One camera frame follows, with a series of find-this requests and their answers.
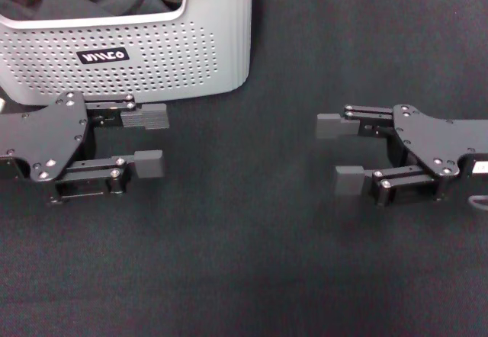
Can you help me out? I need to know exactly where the black tablecloth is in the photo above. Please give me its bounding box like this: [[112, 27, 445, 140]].
[[0, 0, 488, 337]]

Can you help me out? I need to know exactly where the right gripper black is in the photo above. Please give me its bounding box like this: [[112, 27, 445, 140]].
[[316, 104, 488, 207]]

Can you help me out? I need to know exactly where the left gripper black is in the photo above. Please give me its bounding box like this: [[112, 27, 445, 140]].
[[0, 91, 169, 204]]

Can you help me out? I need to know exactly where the grey perforated storage box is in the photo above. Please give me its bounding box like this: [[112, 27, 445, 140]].
[[0, 0, 253, 106]]

